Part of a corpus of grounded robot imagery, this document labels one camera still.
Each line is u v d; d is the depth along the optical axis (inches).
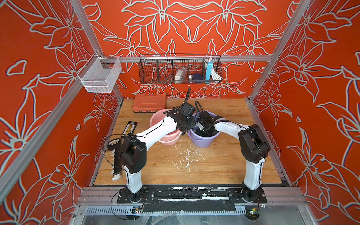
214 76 36.1
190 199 28.6
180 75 36.1
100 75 36.7
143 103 44.7
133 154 18.4
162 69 39.6
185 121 27.5
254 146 20.3
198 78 37.1
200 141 30.8
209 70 33.6
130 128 39.5
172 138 32.0
